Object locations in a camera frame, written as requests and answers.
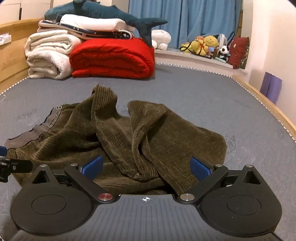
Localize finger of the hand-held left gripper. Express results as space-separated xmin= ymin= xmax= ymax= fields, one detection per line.
xmin=0 ymin=146 xmax=33 ymax=183

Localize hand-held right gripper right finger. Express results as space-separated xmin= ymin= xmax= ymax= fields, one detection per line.
xmin=177 ymin=157 xmax=263 ymax=205

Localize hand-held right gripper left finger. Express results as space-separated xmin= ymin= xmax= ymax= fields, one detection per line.
xmin=29 ymin=155 xmax=118 ymax=204

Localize olive corduroy pants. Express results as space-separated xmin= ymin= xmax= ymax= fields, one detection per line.
xmin=4 ymin=84 xmax=227 ymax=196

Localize grey mattress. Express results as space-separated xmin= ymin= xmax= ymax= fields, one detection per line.
xmin=0 ymin=62 xmax=296 ymax=234

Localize white window ledge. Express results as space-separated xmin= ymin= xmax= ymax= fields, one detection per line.
xmin=154 ymin=47 xmax=249 ymax=74

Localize purple rolled mat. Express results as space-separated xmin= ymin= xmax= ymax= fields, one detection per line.
xmin=260 ymin=72 xmax=283 ymax=105

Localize red folded quilt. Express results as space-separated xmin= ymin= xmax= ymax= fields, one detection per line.
xmin=69 ymin=38 xmax=155 ymax=79

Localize white fleece blanket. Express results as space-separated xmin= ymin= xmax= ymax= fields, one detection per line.
xmin=24 ymin=30 xmax=84 ymax=80

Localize panda plush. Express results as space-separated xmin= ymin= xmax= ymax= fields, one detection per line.
xmin=217 ymin=45 xmax=231 ymax=62

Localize orange plush toy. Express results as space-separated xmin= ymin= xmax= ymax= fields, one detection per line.
xmin=180 ymin=36 xmax=208 ymax=56

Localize dark red cushion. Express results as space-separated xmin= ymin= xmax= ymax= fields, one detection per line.
xmin=228 ymin=36 xmax=250 ymax=69

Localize yellow bear plush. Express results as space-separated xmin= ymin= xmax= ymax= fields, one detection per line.
xmin=203 ymin=35 xmax=220 ymax=56

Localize small white fan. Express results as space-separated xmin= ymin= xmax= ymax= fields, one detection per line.
xmin=217 ymin=34 xmax=228 ymax=48

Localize navy patterned folded blanket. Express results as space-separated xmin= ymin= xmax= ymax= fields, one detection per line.
xmin=37 ymin=20 xmax=136 ymax=40

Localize white plush toy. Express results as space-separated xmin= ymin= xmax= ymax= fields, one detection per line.
xmin=151 ymin=29 xmax=172 ymax=51

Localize blue curtain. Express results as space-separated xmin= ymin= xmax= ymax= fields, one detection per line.
xmin=128 ymin=0 xmax=243 ymax=49

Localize blue shark plush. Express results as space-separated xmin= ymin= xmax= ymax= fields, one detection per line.
xmin=44 ymin=0 xmax=168 ymax=48

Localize white wardrobe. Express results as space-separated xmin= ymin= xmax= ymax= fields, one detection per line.
xmin=0 ymin=0 xmax=77 ymax=26

